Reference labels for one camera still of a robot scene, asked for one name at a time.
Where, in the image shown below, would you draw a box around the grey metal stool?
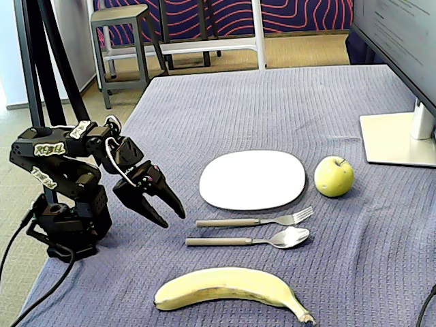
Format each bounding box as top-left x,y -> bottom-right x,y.
90,3 -> 170,110

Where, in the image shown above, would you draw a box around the white table frame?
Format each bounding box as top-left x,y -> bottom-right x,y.
96,0 -> 267,91

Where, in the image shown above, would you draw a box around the grey computer monitor with stand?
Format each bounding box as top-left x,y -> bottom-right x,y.
350,0 -> 436,168

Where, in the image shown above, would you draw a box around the dark grey table frame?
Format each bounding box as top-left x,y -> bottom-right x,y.
158,0 -> 222,71

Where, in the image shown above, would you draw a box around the spoon with grey handle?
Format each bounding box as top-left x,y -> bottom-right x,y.
185,225 -> 311,249

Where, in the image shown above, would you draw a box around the white plate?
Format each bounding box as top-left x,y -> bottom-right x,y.
199,149 -> 307,211

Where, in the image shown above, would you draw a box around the fork with grey handle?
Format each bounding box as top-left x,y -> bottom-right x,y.
195,206 -> 315,228

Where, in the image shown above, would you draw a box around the blue waffle cloth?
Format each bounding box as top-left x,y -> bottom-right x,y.
16,64 -> 436,327

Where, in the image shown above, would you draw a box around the thick black cable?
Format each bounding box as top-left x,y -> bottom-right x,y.
10,243 -> 76,327

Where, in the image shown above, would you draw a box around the black tripod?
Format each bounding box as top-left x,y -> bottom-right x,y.
13,0 -> 92,205

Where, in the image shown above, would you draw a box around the navy partition pink wavy lines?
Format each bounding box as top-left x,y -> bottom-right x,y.
93,0 -> 355,45

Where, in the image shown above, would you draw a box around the thin black cable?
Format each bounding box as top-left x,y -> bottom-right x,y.
0,209 -> 35,283

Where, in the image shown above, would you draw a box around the yellow banana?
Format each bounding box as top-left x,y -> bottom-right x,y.
153,266 -> 317,324

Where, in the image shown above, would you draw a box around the white red servo wire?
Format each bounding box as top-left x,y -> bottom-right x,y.
104,136 -> 137,187
104,114 -> 123,134

